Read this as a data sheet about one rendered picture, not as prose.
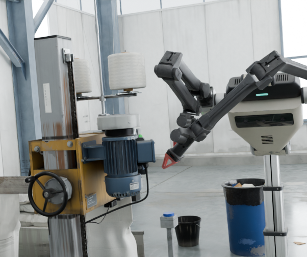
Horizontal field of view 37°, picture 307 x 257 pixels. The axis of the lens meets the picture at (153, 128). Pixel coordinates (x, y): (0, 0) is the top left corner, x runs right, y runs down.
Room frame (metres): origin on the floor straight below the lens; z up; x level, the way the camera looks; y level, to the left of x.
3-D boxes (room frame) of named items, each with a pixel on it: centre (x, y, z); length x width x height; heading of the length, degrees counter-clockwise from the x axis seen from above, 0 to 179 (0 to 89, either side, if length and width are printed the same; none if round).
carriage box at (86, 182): (2.05, 0.36, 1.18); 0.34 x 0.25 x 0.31; 159
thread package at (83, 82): (2.17, 0.34, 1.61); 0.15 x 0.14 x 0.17; 69
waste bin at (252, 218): (4.36, -0.85, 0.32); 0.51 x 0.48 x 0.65; 159
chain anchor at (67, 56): (1.93, 0.33, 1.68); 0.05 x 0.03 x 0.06; 159
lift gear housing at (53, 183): (1.86, 0.40, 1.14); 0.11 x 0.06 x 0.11; 69
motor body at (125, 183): (1.93, 0.14, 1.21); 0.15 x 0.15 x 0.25
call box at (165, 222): (2.52, -0.05, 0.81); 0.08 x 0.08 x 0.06; 69
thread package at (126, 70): (2.07, 0.10, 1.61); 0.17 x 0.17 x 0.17
